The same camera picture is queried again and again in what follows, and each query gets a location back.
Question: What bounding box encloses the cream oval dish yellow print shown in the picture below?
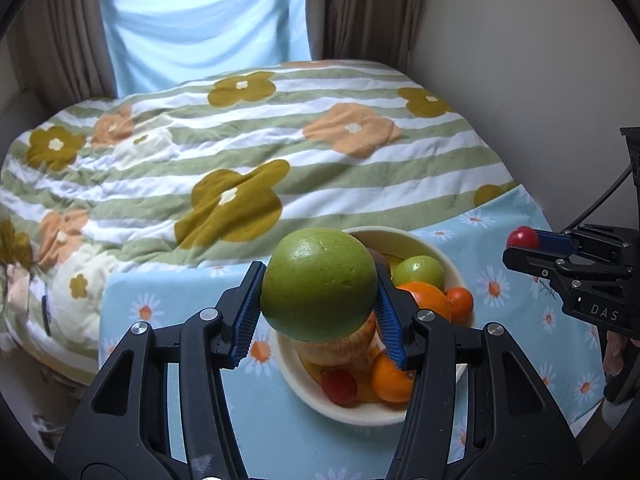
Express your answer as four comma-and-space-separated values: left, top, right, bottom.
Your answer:
272, 226, 468, 428

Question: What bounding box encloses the thin black cable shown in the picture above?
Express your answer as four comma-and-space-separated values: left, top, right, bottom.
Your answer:
567, 162, 636, 233

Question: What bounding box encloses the large cracked russet apple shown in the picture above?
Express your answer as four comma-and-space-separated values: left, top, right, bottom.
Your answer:
292, 310, 378, 368

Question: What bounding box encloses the large orange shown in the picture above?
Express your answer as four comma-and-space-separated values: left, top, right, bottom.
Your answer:
397, 281, 451, 323

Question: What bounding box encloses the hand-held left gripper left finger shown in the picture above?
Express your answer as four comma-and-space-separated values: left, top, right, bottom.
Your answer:
59, 261, 267, 480

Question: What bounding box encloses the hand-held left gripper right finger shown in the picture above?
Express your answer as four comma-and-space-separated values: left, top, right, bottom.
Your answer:
375, 260, 583, 480

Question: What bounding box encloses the green striped floral blanket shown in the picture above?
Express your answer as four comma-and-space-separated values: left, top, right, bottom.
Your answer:
0, 58, 518, 376

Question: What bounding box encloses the light blue window cloth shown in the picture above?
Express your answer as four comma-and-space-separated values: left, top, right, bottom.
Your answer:
100, 0, 313, 98

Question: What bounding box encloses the small green round fruit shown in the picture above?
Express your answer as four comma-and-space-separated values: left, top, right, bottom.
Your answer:
391, 255, 446, 291

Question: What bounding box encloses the light blue daisy tablecloth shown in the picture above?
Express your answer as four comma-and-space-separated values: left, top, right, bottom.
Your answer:
98, 185, 608, 480

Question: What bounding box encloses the small orange tangerine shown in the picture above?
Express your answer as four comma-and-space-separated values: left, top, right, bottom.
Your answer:
445, 286, 474, 326

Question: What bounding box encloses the brown curtain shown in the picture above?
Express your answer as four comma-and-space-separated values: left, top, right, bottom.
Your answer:
305, 0, 422, 73
0, 0, 118, 126

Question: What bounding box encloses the medium orange tangerine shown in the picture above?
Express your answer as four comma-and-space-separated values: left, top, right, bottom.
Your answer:
370, 350, 416, 404

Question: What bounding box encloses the person's right hand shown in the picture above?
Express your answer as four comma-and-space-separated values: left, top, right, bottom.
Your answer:
602, 332, 626, 377

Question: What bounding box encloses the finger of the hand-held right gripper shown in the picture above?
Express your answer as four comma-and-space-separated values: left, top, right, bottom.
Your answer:
502, 246, 632, 283
534, 224, 640, 263

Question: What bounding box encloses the brown kiwi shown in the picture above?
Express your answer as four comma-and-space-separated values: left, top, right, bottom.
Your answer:
367, 249, 397, 281

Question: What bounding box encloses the large green apple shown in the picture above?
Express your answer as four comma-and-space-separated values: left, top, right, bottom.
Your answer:
261, 227, 379, 343

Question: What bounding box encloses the small red tomato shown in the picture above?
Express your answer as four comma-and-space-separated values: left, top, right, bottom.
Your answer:
506, 226, 540, 250
320, 369, 359, 407

